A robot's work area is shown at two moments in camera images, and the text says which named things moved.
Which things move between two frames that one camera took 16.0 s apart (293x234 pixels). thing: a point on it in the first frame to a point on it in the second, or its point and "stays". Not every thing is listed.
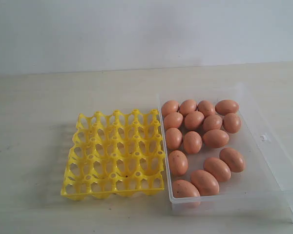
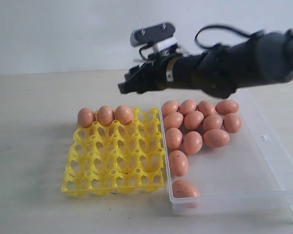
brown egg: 233,159 to 86,117
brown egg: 205,107 stays
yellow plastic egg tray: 115,153 stays
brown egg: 192,142 stays
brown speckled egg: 181,188 stays
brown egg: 218,168 to 106,115
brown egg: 206,184 to 124,114
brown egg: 217,139 stays
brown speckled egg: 178,163 stays
